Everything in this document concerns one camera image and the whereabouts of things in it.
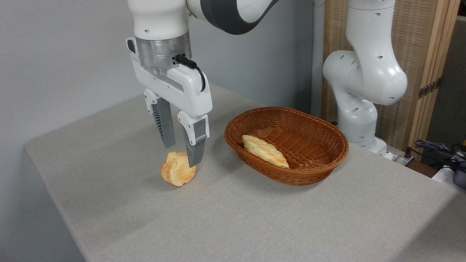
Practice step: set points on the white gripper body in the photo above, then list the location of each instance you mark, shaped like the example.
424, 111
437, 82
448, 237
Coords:
189, 87

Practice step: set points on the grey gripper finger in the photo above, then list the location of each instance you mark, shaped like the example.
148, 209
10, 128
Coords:
165, 123
196, 145

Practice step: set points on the long braided bread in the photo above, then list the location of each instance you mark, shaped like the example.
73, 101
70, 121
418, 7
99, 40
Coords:
265, 151

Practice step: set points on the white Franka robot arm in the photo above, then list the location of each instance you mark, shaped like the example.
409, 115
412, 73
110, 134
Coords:
366, 72

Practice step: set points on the round golden bread roll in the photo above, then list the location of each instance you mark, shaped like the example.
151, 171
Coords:
176, 171

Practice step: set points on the brown wicker basket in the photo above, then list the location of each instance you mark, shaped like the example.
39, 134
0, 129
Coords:
313, 145

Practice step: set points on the wooden woven folding screen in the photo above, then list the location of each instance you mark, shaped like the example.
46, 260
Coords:
415, 36

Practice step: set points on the metal screen hinge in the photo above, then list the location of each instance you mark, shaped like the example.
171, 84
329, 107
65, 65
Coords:
429, 88

